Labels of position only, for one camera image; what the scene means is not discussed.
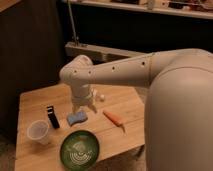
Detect orange toy carrot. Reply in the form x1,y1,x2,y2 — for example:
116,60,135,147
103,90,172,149
103,110,125,132

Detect green patterned bowl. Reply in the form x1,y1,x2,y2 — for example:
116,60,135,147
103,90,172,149
59,130,100,171

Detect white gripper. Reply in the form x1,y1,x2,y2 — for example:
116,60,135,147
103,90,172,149
71,84,97,113

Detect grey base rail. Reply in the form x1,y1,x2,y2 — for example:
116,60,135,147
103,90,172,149
65,42,142,62

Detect wooden table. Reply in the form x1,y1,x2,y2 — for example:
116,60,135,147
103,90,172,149
15,84,144,171

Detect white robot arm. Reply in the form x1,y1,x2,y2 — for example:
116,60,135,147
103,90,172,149
60,48,213,171

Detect metal stand pole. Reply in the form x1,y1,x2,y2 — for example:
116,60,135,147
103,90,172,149
67,0,79,46

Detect blue sponge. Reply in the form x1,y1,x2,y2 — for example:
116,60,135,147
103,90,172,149
67,112,88,126

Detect white plastic bottle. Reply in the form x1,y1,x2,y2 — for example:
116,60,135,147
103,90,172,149
93,89,105,102

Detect black rectangular block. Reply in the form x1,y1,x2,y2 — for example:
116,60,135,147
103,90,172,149
47,106,60,129

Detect wall shelf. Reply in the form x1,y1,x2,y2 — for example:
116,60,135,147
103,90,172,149
61,0,213,20

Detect clear plastic cup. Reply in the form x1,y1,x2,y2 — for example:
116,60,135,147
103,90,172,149
27,120,50,145

